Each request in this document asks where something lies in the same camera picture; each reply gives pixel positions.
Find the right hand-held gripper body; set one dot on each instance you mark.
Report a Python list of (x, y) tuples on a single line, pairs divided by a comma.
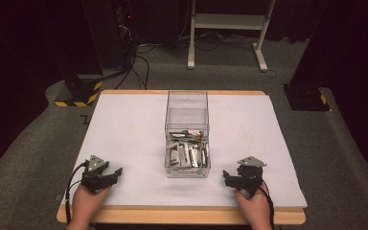
[(251, 174)]

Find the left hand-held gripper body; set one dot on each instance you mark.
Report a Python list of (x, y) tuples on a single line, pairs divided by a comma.
[(93, 172)]

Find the person's left hand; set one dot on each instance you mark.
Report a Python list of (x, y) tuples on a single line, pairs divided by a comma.
[(86, 204)]

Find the person's right hand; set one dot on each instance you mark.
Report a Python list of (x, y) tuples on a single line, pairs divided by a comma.
[(254, 207)]

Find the white table mat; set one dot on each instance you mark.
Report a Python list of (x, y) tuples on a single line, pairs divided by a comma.
[(134, 134)]

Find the pile of small packets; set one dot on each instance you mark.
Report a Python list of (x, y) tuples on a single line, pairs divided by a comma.
[(188, 153)]

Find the wooden table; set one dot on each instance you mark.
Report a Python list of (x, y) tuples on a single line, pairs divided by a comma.
[(179, 216)]

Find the clear plastic box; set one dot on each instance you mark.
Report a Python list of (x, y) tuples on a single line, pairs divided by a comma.
[(187, 111)]

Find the black yellow striped stand base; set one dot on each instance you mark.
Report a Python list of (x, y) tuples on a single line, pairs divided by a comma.
[(82, 92)]

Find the black equipment rack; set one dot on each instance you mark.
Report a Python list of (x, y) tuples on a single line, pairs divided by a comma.
[(124, 25)]

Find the white metal stand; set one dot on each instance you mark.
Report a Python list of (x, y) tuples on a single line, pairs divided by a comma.
[(226, 21)]

